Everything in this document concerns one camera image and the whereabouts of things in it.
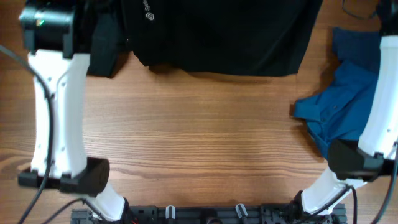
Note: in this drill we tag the black t-shirt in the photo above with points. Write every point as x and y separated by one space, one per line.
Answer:
236 37

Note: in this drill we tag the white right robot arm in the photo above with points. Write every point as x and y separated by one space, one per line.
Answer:
353 164

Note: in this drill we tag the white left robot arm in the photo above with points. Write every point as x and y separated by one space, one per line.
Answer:
58 36

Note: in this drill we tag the blue polo shirt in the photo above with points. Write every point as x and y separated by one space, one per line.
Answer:
342 110

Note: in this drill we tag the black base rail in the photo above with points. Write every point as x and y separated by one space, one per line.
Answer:
266 213

